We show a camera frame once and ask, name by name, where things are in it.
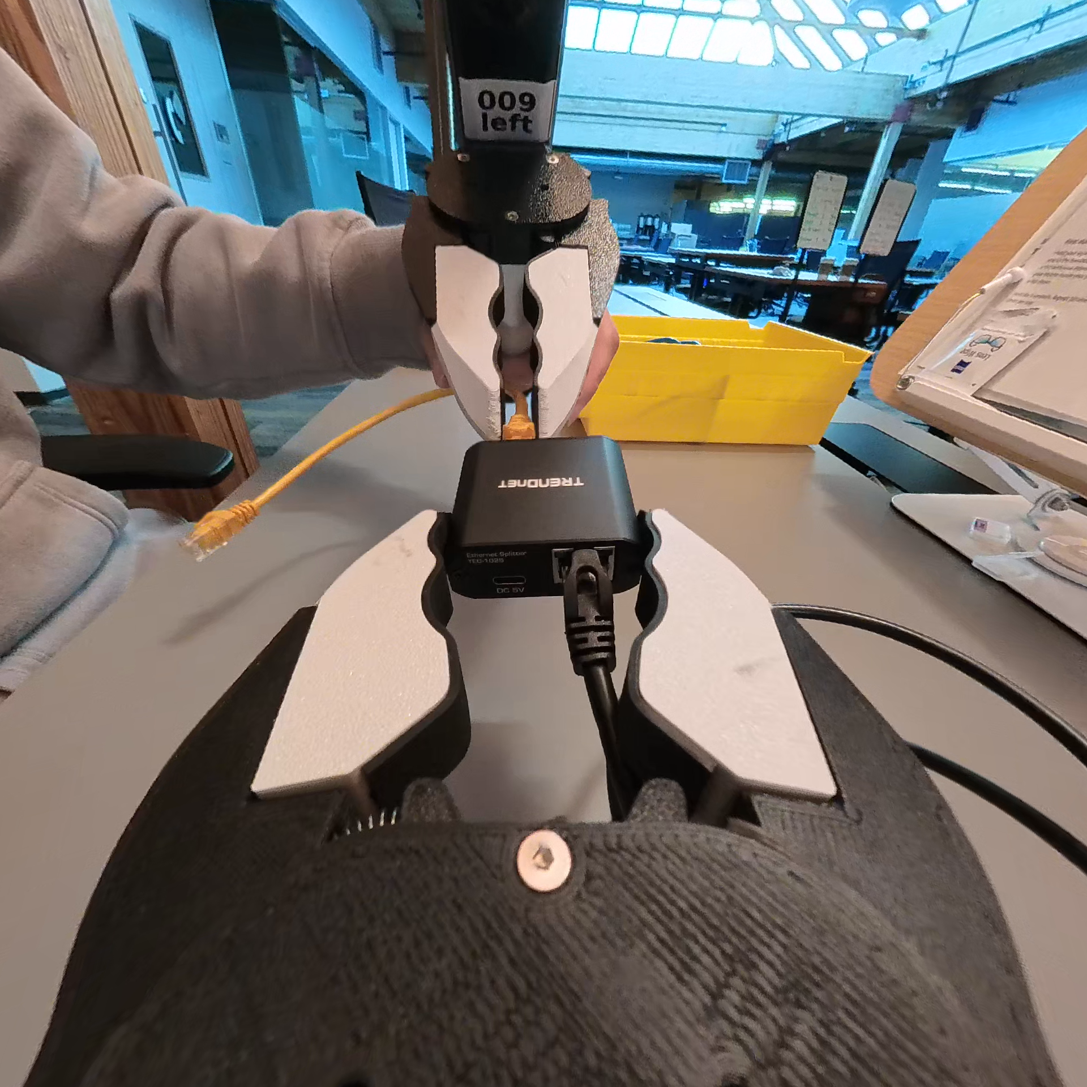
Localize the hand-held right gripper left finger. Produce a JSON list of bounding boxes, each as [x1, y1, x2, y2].
[[250, 510, 470, 803]]

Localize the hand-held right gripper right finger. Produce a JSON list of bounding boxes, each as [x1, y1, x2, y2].
[[620, 508, 842, 803]]

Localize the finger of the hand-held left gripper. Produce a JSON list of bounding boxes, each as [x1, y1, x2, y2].
[[431, 245, 508, 441], [527, 245, 601, 440]]

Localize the black ethernet cable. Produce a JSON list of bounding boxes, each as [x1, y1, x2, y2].
[[560, 547, 1087, 876]]

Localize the yellow plastic bin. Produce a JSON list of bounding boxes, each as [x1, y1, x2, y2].
[[577, 314, 874, 447]]

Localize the yellow ethernet cable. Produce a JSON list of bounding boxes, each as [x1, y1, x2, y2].
[[180, 386, 538, 563]]

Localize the black ethernet splitter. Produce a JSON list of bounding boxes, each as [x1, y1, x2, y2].
[[448, 435, 642, 600]]

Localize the person's left forearm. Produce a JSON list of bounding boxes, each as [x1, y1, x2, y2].
[[0, 46, 430, 400]]

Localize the grey desk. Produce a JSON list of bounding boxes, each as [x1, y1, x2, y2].
[[0, 369, 1087, 1087]]

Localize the person's left hand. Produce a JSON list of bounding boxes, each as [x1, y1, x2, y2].
[[571, 307, 623, 423]]

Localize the black office chair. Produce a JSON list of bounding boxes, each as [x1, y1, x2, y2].
[[355, 170, 419, 229]]

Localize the row of background tables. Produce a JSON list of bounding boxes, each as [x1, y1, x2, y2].
[[620, 246, 927, 341]]

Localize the tall whiteboard on stand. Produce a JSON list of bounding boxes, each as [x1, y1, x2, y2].
[[797, 170, 849, 251], [859, 178, 918, 258]]

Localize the black chair armrest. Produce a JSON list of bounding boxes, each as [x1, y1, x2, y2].
[[41, 435, 234, 492]]

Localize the person's grey hoodie torso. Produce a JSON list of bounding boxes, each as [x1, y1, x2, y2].
[[0, 374, 137, 681]]

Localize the wooden document stand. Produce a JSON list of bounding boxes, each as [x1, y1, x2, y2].
[[870, 127, 1087, 640]]

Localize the white lens wipe packet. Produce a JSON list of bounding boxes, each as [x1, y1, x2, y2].
[[938, 318, 1050, 385]]

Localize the blue header printed sheet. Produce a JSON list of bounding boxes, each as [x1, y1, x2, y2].
[[972, 182, 1087, 426]]

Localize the dark wall sign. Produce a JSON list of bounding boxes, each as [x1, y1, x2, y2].
[[134, 19, 211, 181]]

